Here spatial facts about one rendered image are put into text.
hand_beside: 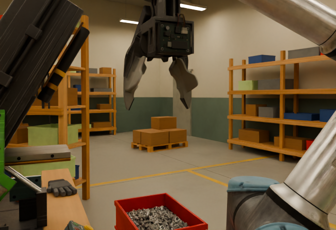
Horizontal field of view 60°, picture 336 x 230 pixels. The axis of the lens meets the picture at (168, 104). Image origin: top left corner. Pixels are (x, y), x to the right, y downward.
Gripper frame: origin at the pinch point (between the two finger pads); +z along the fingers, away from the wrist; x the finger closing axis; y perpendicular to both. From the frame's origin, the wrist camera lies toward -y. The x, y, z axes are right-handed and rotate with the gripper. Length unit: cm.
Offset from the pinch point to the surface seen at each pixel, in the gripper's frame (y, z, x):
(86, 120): -322, 29, 33
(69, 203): -67, 39, -10
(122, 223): -48, 42, 6
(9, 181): -35.4, 20.1, -26.9
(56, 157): -49, 17, -15
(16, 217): -60, 39, -27
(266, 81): -433, -31, 421
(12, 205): -73, 39, -29
